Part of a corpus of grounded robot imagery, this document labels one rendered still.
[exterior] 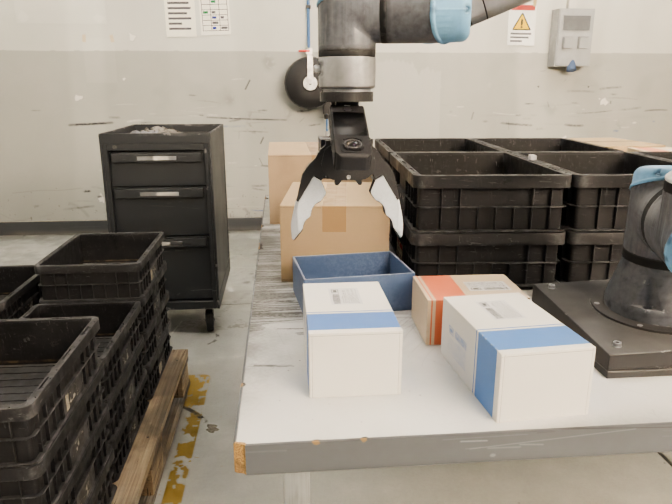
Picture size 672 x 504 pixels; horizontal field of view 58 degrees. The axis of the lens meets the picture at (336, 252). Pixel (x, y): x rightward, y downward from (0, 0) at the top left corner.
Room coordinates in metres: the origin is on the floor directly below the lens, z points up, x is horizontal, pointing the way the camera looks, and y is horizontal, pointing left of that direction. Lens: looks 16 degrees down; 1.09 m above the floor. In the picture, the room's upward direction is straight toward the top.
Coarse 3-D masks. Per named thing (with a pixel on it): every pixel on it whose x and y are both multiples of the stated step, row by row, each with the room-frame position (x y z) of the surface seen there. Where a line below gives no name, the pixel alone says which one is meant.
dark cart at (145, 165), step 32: (128, 128) 2.93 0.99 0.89; (192, 128) 3.09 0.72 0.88; (128, 160) 2.49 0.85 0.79; (160, 160) 2.50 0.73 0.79; (192, 160) 2.51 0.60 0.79; (224, 160) 3.08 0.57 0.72; (128, 192) 2.48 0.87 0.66; (160, 192) 2.50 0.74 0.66; (192, 192) 2.51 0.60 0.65; (224, 192) 3.02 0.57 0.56; (128, 224) 2.50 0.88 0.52; (160, 224) 2.51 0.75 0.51; (192, 224) 2.53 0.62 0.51; (224, 224) 2.94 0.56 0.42; (192, 256) 2.52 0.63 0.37; (224, 256) 2.86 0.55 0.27; (192, 288) 2.52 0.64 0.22; (224, 288) 2.75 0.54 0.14
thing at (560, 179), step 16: (400, 160) 1.33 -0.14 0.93; (528, 160) 1.33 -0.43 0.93; (416, 176) 1.11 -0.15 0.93; (432, 176) 1.10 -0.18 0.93; (448, 176) 1.10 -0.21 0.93; (464, 176) 1.10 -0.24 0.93; (480, 176) 1.11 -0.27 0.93; (496, 176) 1.11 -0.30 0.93; (512, 176) 1.11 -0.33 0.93; (528, 176) 1.11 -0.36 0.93; (544, 176) 1.11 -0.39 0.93; (560, 176) 1.11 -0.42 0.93
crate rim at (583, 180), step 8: (512, 152) 1.50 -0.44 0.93; (520, 152) 1.50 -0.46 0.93; (528, 152) 1.50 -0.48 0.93; (536, 152) 1.50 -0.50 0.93; (544, 152) 1.50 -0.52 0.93; (552, 152) 1.50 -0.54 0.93; (560, 152) 1.50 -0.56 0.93; (568, 152) 1.50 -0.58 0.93; (576, 152) 1.50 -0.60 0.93; (584, 152) 1.50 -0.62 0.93; (592, 152) 1.50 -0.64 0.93; (600, 152) 1.50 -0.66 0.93; (608, 152) 1.50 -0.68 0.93; (616, 152) 1.50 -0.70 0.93; (624, 152) 1.50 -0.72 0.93; (536, 160) 1.33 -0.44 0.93; (656, 160) 1.36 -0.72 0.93; (664, 160) 1.33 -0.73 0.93; (560, 168) 1.21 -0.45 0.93; (576, 176) 1.12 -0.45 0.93; (584, 176) 1.11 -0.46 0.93; (592, 176) 1.11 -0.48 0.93; (600, 176) 1.11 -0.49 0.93; (608, 176) 1.11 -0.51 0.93; (616, 176) 1.11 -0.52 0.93; (624, 176) 1.11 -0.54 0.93; (632, 176) 1.11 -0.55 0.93; (576, 184) 1.12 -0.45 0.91; (584, 184) 1.11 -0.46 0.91; (592, 184) 1.11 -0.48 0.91; (600, 184) 1.11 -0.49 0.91; (608, 184) 1.11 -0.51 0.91; (616, 184) 1.11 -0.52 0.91; (624, 184) 1.11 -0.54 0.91
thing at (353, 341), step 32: (320, 288) 0.87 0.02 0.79; (352, 288) 0.87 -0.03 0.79; (320, 320) 0.74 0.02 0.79; (352, 320) 0.74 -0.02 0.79; (384, 320) 0.74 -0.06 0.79; (320, 352) 0.70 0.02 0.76; (352, 352) 0.70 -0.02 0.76; (384, 352) 0.71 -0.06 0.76; (320, 384) 0.70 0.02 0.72; (352, 384) 0.70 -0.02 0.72; (384, 384) 0.71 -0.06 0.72
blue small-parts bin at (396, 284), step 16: (304, 256) 1.13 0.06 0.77; (320, 256) 1.13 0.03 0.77; (336, 256) 1.14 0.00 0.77; (352, 256) 1.14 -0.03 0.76; (368, 256) 1.15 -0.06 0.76; (384, 256) 1.16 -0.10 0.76; (304, 272) 1.13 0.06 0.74; (320, 272) 1.13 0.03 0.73; (336, 272) 1.14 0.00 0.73; (352, 272) 1.14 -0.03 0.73; (368, 272) 1.15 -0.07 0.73; (384, 272) 1.16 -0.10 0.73; (400, 272) 1.09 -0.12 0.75; (384, 288) 1.01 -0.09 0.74; (400, 288) 1.01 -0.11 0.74; (400, 304) 1.01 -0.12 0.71
